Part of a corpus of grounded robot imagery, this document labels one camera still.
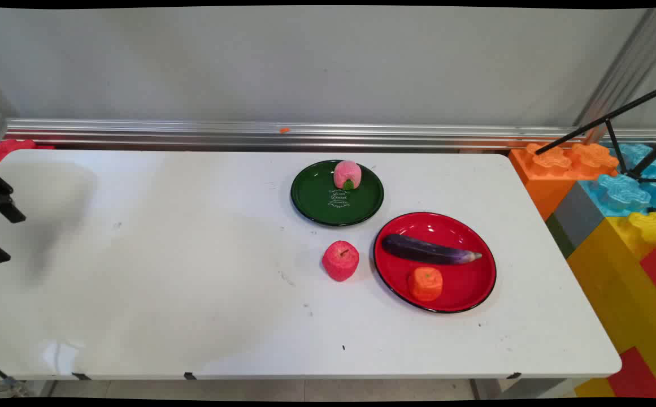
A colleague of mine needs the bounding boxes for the orange toy tangerine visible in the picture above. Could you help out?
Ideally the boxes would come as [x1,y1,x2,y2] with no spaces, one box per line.
[408,267,443,302]

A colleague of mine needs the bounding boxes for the orange giant building block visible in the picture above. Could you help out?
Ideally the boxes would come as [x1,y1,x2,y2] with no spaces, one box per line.
[509,142,620,222]

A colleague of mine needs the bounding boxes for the grey giant building block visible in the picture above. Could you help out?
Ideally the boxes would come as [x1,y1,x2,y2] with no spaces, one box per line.
[552,181,606,248]

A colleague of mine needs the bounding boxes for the red toy apple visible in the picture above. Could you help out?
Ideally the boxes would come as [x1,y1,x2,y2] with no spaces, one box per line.
[322,240,360,282]

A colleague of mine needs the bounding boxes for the red plate with black rim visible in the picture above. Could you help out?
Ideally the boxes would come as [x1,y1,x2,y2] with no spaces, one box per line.
[373,212,497,314]

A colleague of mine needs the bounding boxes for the purple toy eggplant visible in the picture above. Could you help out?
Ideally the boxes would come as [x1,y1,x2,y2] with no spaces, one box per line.
[381,233,483,265]

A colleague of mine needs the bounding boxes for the yellow giant building block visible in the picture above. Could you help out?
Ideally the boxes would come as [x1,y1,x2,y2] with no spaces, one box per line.
[566,211,656,399]

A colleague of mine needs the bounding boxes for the red foam block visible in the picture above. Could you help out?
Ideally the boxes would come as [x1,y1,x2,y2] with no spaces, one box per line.
[0,139,56,170]

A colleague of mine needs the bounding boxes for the black tripod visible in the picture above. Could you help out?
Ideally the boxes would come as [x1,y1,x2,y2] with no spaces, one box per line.
[535,81,656,184]

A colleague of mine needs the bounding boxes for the pink toy peach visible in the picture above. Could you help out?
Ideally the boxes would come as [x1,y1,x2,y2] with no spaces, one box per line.
[333,160,362,190]

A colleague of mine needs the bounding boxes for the aluminium rail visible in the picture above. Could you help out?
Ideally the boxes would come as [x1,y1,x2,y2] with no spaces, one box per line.
[3,118,656,151]

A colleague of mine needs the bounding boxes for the dark green printed plate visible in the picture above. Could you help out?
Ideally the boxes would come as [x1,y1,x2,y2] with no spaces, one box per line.
[290,159,385,227]

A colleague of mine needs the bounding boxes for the blue giant building block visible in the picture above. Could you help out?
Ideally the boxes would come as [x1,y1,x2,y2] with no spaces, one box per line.
[578,142,656,218]

